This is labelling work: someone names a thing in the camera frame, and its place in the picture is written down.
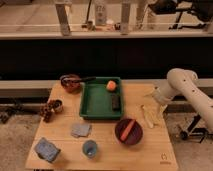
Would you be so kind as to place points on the orange carrot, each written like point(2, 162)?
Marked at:
point(127, 130)

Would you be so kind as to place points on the brown pot with black handle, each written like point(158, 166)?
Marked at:
point(72, 82)

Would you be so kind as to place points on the black camera on tripod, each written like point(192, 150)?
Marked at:
point(202, 9)

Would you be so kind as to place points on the small metal cup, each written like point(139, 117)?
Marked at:
point(58, 106)

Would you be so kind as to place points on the green plastic tray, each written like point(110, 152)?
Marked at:
point(96, 100)

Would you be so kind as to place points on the black wheeled stand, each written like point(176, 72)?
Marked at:
point(194, 131)

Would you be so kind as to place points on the yellow banana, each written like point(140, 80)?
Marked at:
point(147, 117)

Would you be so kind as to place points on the blue ceramic cup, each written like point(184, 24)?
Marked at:
point(90, 148)

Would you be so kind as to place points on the blue sponge block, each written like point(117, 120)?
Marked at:
point(46, 150)

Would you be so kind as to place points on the dark red bowl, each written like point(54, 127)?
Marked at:
point(135, 134)

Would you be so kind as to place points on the orange fruit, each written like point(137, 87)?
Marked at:
point(111, 86)

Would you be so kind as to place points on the translucent pale gripper body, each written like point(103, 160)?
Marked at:
point(156, 107)

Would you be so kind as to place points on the grey folded cloth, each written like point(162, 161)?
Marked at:
point(80, 129)

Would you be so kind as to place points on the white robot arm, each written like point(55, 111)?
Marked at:
point(182, 81)

